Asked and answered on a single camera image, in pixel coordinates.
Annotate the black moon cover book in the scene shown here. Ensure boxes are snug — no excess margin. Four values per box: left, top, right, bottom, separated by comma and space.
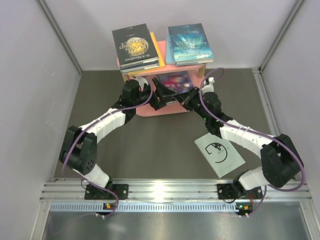
112, 23, 159, 68

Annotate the pink three-tier shelf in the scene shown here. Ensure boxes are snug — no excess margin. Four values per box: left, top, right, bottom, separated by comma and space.
116, 39, 207, 118

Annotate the navy blue book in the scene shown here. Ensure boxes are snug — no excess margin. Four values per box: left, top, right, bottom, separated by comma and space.
120, 60, 160, 74

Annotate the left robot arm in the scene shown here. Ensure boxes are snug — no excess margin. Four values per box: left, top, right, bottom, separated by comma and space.
58, 77, 176, 199

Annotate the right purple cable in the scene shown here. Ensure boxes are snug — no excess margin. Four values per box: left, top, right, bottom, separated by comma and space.
198, 67, 307, 218

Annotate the light blue cat book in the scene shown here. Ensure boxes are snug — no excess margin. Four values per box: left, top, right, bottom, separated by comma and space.
165, 31, 176, 65

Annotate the yellow book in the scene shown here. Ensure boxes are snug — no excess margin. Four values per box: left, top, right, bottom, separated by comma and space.
128, 32, 165, 76

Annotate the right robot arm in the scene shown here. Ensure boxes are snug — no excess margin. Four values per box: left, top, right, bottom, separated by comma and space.
176, 87, 305, 199

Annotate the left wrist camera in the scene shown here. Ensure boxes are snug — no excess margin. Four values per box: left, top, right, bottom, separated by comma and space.
135, 76, 149, 90

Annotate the grey white book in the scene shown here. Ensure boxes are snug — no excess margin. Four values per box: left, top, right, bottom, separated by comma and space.
194, 133, 245, 178

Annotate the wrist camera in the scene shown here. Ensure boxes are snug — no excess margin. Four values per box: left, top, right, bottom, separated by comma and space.
201, 77, 215, 94
135, 76, 149, 90

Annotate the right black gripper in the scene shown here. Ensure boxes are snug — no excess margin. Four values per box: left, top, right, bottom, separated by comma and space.
175, 86, 211, 122

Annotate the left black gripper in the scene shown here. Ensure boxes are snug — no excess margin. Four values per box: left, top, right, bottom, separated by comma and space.
132, 78, 176, 112

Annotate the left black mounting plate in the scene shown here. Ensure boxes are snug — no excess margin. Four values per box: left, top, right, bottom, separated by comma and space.
84, 183, 130, 201

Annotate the purple Robinson Crusoe book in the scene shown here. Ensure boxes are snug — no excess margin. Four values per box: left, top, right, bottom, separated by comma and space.
157, 71, 194, 104

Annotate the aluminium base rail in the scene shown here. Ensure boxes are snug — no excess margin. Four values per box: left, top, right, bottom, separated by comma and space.
39, 178, 315, 214

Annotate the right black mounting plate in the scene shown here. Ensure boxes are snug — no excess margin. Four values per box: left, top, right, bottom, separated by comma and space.
217, 183, 263, 202

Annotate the black mounting plate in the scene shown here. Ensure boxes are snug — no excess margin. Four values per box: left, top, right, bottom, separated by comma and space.
84, 183, 130, 201
217, 183, 263, 202

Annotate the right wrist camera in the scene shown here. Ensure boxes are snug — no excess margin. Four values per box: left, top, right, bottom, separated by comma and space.
201, 77, 215, 94

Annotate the teal ocean cover book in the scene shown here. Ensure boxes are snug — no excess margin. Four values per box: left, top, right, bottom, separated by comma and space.
168, 23, 214, 66

